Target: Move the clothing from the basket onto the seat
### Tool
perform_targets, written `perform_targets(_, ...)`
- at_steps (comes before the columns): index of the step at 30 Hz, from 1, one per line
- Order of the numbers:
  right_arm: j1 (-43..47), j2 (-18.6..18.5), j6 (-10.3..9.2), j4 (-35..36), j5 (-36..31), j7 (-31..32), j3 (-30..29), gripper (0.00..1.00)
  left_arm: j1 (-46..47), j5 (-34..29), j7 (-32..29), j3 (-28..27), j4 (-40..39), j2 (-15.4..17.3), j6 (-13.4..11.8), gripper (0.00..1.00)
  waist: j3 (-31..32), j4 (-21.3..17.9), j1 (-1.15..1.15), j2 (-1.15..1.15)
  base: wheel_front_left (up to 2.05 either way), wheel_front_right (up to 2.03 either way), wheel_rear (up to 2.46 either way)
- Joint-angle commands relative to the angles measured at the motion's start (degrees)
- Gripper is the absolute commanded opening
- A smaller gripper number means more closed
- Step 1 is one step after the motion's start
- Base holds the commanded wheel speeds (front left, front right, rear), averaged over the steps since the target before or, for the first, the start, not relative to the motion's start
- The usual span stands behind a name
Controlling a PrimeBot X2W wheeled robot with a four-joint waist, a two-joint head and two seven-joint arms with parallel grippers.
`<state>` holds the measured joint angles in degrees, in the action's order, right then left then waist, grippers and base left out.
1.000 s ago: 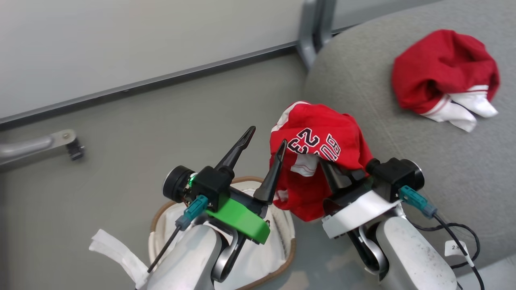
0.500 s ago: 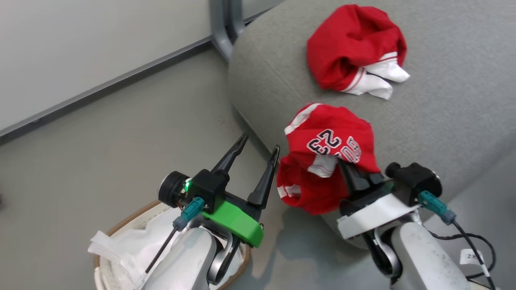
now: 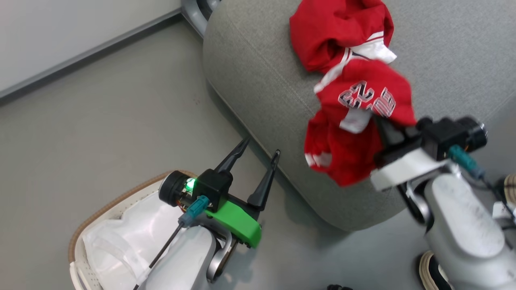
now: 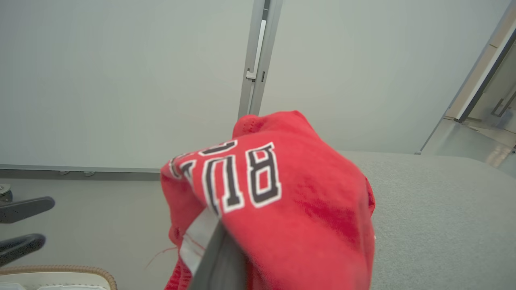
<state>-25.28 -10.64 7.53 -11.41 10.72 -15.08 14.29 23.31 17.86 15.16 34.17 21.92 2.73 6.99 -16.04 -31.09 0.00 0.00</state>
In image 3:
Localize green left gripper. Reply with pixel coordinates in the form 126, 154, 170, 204
203, 137, 281, 249

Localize beige soled dark shoe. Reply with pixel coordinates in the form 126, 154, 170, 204
418, 251, 455, 290
504, 174, 516, 207

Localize red and white jersey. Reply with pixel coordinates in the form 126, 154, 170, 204
289, 0, 418, 188

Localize black cable with teal plug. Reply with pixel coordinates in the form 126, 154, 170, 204
448, 145, 516, 220
133, 195, 211, 290

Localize grey fabric sofa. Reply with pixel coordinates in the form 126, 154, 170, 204
203, 0, 516, 232

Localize beige rimmed white laundry basket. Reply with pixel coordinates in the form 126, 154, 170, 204
69, 169, 199, 290

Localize grey metal partition foot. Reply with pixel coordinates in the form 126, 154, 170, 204
181, 0, 221, 37

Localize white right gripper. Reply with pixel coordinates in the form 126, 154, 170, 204
370, 116, 449, 192

